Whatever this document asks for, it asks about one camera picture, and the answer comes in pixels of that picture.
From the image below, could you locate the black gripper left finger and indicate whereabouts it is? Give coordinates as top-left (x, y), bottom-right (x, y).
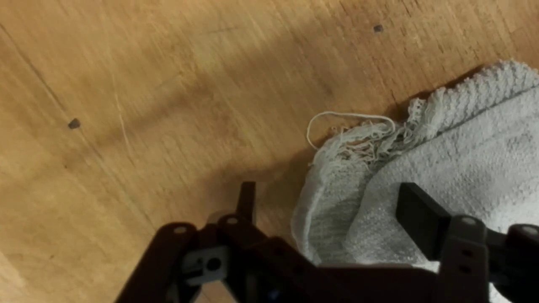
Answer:
top-left (114, 180), bottom-right (338, 303)

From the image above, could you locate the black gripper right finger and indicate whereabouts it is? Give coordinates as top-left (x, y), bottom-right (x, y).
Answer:
top-left (394, 182), bottom-right (539, 303)

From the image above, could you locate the white knitted towel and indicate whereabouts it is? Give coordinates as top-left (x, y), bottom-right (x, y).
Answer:
top-left (289, 57), bottom-right (539, 303)

